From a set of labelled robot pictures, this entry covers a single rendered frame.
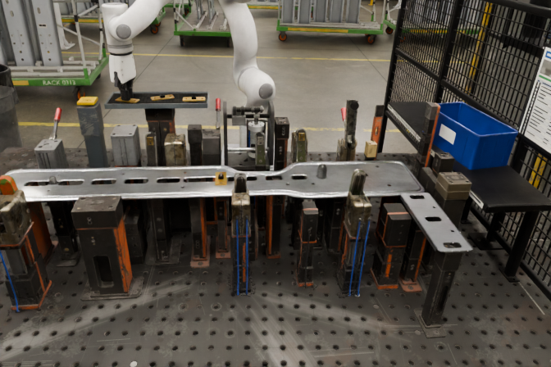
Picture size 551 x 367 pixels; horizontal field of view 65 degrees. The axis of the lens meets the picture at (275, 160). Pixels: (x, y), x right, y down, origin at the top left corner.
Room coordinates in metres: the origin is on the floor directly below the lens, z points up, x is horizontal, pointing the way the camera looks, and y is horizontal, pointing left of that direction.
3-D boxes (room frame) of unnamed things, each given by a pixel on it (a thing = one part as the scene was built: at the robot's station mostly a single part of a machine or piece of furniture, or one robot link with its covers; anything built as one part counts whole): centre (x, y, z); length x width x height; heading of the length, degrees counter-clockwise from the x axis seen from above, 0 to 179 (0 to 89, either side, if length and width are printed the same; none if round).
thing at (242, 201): (1.07, 0.10, 0.87); 0.12 x 0.09 x 0.35; 7
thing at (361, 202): (1.08, -0.25, 0.87); 0.12 x 0.09 x 0.35; 7
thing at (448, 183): (1.19, -0.57, 0.88); 0.08 x 0.08 x 0.36; 7
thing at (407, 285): (1.11, -0.46, 0.84); 0.11 x 0.06 x 0.29; 7
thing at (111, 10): (1.51, 0.56, 1.44); 0.09 x 0.08 x 0.13; 29
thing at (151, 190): (1.22, 0.20, 1.00); 1.38 x 0.22 x 0.02; 97
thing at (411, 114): (1.54, -0.69, 1.02); 0.90 x 0.22 x 0.03; 7
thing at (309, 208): (1.10, -0.11, 0.84); 0.11 x 0.08 x 0.29; 7
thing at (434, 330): (0.93, -0.48, 0.84); 0.11 x 0.06 x 0.29; 7
